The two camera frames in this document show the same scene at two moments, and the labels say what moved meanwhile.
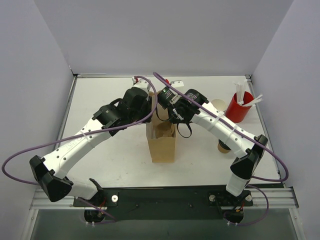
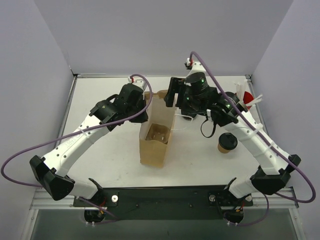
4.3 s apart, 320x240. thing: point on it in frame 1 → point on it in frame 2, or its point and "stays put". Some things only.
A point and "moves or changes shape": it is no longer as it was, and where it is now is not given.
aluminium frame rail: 279,198 stays put
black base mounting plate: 163,203 stays put
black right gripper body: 163,99 → 175,88
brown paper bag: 161,133 moves or changes shape
